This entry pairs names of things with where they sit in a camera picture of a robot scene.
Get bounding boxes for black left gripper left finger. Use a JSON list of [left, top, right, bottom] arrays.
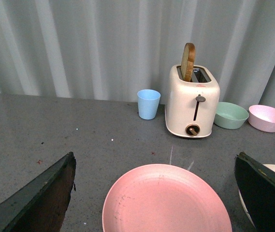
[[0, 152, 76, 232]]

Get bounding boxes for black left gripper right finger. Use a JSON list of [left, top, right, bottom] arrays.
[[234, 152, 275, 232]]

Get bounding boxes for pink plate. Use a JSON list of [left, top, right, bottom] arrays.
[[102, 164, 232, 232]]

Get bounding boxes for pink bowl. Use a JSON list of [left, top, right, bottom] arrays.
[[248, 105, 275, 133]]

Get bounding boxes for green bowl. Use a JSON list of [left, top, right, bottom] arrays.
[[214, 102, 249, 130]]

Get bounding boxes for cream toaster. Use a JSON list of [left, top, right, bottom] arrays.
[[165, 65, 220, 138]]

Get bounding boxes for light blue cup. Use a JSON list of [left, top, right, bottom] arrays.
[[137, 89, 161, 120]]

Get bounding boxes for bread slice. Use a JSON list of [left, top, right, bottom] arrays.
[[180, 43, 195, 82]]

